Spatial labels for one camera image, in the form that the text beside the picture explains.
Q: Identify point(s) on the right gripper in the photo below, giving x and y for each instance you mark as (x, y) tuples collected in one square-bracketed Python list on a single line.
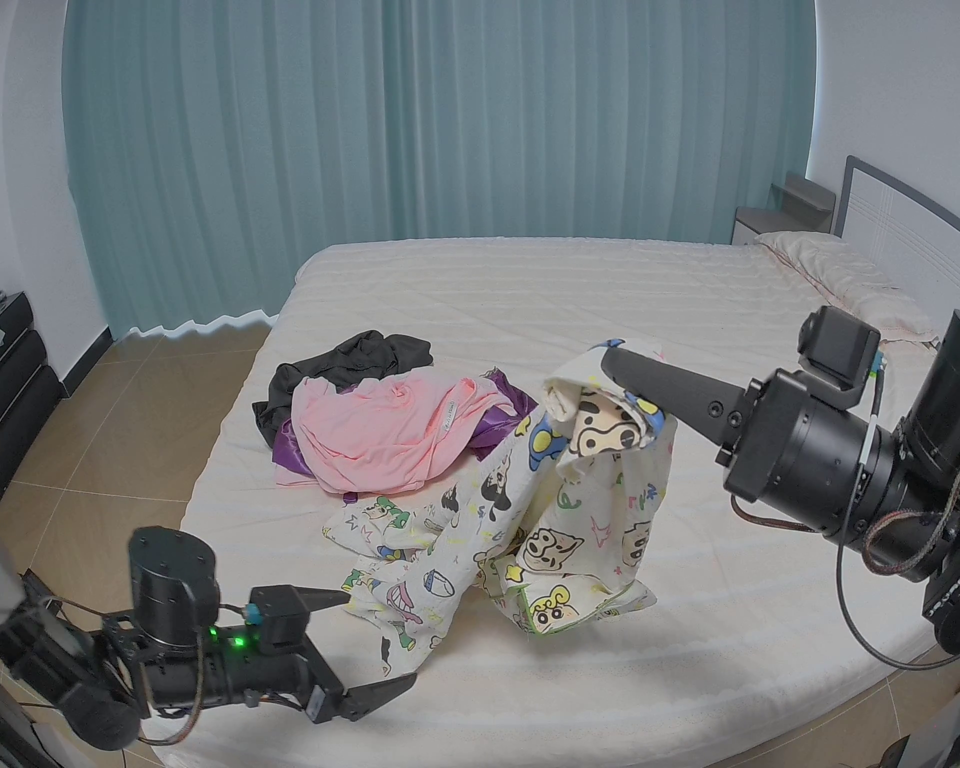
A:
[(802, 457)]

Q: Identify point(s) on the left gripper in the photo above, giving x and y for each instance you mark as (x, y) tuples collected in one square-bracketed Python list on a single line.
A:
[(247, 679)]

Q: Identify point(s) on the white printed pyjama top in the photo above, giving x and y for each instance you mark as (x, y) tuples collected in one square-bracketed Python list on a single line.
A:
[(570, 540)]

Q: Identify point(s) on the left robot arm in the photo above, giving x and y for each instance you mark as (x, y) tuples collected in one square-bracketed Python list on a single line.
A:
[(172, 577)]

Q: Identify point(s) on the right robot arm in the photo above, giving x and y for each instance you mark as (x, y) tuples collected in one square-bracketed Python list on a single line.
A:
[(937, 420)]

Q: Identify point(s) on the bed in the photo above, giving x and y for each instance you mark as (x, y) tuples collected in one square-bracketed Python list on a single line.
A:
[(525, 300)]

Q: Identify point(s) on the purple satin garment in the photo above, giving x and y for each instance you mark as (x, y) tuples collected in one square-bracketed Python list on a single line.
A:
[(506, 397)]

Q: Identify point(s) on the cream pillow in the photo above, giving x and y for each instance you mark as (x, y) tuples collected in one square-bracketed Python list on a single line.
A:
[(840, 277)]

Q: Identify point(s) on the grey bedside table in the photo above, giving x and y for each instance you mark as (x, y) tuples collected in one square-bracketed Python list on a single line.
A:
[(780, 217)]

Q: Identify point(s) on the pink garment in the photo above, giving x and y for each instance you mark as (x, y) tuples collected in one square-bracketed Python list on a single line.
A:
[(375, 427)]

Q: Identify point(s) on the black garment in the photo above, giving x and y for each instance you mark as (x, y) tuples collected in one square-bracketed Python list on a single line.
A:
[(360, 356)]

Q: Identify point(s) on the blue-green curtain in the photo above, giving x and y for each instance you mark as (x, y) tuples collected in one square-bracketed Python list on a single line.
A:
[(375, 150)]

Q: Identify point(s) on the black chest of drawers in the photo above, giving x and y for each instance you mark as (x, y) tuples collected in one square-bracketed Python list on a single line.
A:
[(22, 375)]

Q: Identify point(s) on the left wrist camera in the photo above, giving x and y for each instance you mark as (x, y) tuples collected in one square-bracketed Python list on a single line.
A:
[(281, 630)]

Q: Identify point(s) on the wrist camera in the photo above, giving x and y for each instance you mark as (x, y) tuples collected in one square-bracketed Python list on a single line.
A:
[(281, 630), (844, 352)]

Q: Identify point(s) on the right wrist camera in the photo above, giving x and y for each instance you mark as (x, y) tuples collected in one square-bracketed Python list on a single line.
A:
[(844, 352)]

